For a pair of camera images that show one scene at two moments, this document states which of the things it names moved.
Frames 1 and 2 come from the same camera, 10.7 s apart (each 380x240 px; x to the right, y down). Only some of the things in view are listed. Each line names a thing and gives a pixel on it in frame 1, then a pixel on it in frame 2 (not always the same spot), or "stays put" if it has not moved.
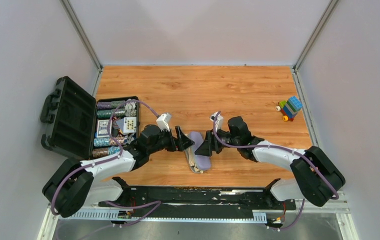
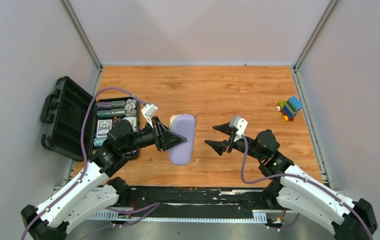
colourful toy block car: [289, 108] stays put
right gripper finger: [208, 146] to [220, 147]
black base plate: [193, 202] stays put
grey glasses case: [203, 162] to [184, 125]
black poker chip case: [79, 126] stays put
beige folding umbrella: [192, 161] to [171, 121]
